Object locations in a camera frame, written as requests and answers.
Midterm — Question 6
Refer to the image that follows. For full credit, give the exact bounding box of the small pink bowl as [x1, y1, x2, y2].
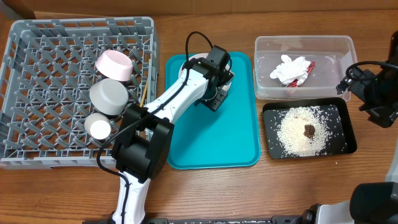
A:
[95, 50, 133, 82]

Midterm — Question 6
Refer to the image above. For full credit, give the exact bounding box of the white cup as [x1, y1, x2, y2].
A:
[84, 113, 111, 140]

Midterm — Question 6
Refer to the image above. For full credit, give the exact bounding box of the brown food scrap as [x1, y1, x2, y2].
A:
[303, 124, 315, 139]

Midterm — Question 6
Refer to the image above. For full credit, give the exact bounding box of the grey plastic dish rack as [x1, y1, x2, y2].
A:
[1, 17, 160, 169]

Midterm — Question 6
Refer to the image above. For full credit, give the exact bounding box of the grey bowl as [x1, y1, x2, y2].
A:
[89, 78, 129, 115]

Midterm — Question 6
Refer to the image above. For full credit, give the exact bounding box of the black waste tray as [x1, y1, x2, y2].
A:
[262, 98, 357, 159]

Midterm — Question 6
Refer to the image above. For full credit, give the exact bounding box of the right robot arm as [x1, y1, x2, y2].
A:
[291, 32, 397, 223]

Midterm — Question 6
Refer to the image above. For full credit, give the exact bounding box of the pile of rice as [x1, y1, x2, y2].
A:
[264, 105, 348, 159]

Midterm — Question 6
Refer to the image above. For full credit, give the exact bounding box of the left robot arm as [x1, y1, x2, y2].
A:
[109, 45, 234, 223]

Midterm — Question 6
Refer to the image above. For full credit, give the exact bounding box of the white napkin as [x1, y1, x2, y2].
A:
[270, 55, 311, 85]

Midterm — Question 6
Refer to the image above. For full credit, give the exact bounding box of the clear plastic bin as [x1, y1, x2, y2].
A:
[254, 35, 358, 101]

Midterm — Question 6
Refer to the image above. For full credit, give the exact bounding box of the red snack wrapper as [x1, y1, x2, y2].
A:
[287, 62, 315, 88]

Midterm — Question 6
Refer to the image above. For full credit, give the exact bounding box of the large white plate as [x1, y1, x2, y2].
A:
[178, 52, 234, 94]

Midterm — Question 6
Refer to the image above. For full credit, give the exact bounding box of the wooden chopstick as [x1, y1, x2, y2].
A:
[140, 81, 149, 107]

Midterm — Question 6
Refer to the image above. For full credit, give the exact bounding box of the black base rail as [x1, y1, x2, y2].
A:
[82, 213, 307, 224]

